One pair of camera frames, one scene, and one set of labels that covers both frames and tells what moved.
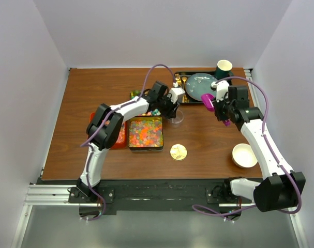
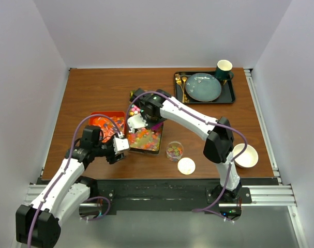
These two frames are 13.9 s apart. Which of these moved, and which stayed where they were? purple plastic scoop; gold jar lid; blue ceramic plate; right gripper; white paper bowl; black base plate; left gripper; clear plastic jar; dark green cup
Moved: left gripper; right gripper; gold jar lid; clear plastic jar; purple plastic scoop
Stayed: blue ceramic plate; dark green cup; white paper bowl; black base plate
